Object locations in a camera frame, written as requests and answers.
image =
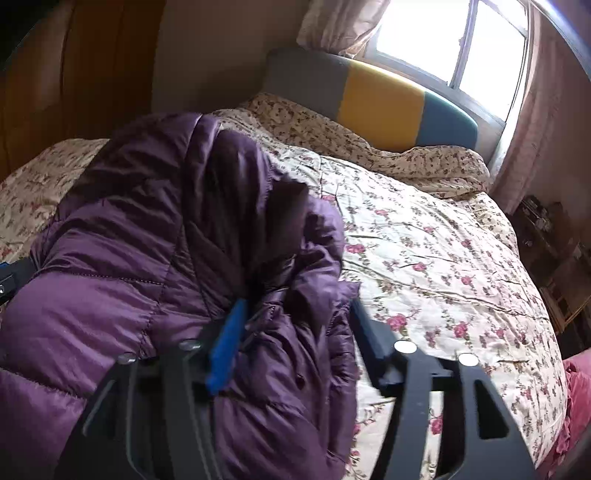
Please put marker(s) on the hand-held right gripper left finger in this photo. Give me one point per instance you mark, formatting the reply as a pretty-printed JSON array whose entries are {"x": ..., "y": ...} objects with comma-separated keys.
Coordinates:
[{"x": 226, "y": 350}]

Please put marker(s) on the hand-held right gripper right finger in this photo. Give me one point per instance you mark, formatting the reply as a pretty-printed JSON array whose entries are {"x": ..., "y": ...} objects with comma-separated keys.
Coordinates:
[{"x": 374, "y": 341}]

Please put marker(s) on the purple quilted puffer jacket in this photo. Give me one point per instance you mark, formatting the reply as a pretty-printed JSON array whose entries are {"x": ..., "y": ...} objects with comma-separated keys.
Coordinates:
[{"x": 138, "y": 240}]

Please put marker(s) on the large-flower cream floral quilt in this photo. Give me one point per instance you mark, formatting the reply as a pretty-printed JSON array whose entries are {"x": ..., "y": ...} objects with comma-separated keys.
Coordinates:
[{"x": 438, "y": 258}]

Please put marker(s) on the wooden side shelf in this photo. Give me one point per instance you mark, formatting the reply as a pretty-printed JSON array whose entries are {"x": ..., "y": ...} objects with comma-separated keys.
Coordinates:
[{"x": 540, "y": 230}]

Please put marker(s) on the wooden chair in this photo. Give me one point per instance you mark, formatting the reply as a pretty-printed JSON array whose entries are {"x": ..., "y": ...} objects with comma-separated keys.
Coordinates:
[{"x": 570, "y": 300}]

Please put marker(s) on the wooden wardrobe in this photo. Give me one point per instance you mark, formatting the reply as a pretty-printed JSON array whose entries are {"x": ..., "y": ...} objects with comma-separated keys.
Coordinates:
[{"x": 69, "y": 83}]

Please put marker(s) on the pink cloth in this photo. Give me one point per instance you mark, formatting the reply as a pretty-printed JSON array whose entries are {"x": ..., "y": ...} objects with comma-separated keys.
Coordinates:
[{"x": 570, "y": 415}]

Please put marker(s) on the small-flower cream folded quilt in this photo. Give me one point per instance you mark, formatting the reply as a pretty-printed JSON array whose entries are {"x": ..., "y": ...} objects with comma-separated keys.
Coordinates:
[{"x": 323, "y": 124}]

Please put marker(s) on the grey yellow teal headboard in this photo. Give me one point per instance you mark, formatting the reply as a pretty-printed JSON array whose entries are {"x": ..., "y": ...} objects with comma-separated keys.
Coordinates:
[{"x": 383, "y": 106}]

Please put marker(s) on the window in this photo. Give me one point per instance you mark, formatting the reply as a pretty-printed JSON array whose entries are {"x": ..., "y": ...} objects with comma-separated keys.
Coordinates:
[{"x": 415, "y": 46}]

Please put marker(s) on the cream floral curtain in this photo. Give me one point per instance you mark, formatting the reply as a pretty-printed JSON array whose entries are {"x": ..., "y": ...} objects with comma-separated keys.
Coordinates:
[{"x": 337, "y": 27}]

